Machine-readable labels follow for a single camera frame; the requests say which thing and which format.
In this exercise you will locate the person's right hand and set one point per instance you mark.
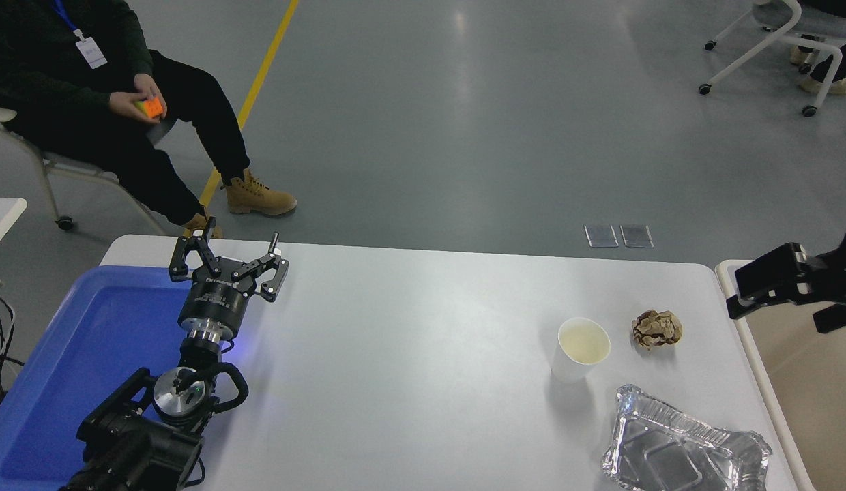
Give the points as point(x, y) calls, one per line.
point(126, 106)

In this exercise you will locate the person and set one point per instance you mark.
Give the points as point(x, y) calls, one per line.
point(829, 68)
point(89, 143)

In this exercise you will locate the crumpled tan paper ball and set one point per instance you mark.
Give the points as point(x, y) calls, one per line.
point(656, 329)

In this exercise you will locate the person's left hand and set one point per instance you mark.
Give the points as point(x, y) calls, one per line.
point(153, 87)

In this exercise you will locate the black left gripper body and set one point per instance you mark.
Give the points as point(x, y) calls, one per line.
point(215, 303)

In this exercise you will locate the white paper cup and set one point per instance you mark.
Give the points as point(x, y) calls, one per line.
point(583, 341)

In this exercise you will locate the silver foil tray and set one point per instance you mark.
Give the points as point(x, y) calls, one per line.
point(668, 450)

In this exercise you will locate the white-framed wheeled chair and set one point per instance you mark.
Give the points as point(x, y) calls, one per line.
point(781, 15)

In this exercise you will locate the blue plastic tray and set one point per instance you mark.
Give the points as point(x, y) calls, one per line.
point(89, 348)

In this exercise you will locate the grey floor plate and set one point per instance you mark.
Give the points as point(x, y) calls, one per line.
point(602, 236)
point(636, 236)

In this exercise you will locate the multicoloured puzzle cube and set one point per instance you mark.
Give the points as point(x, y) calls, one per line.
point(150, 108)

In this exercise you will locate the small white side table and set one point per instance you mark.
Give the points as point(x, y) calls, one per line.
point(0, 215)

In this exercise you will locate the grey padded chair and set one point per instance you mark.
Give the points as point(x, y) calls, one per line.
point(0, 114)

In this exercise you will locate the large pale bin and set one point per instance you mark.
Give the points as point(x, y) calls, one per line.
point(798, 395)

